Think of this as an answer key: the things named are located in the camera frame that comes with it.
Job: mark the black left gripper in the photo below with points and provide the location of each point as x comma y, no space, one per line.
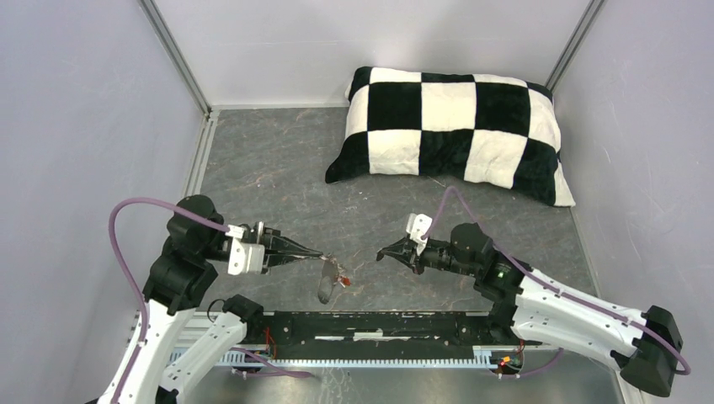
274,241

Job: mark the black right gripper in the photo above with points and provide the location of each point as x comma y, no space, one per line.
397,249

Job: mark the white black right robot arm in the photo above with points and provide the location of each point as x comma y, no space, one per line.
642,346

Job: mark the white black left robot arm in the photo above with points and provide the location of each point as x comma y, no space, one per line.
178,279

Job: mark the black and white checkered pillow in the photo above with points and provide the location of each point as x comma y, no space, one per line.
479,128

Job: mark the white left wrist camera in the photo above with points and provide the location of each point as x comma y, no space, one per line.
246,251

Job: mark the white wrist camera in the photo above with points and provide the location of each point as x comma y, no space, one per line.
246,251
417,226

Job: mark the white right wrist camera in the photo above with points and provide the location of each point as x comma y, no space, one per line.
417,226

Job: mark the black mounting base rail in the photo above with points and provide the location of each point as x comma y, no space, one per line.
375,335

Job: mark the white toothed cable duct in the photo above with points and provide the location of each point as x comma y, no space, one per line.
480,359

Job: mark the aluminium frame post left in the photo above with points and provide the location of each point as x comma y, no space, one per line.
171,46

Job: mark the aluminium frame post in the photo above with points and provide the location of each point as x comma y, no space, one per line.
574,42
171,46

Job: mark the aluminium frame post right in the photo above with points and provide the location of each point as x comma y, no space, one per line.
574,42

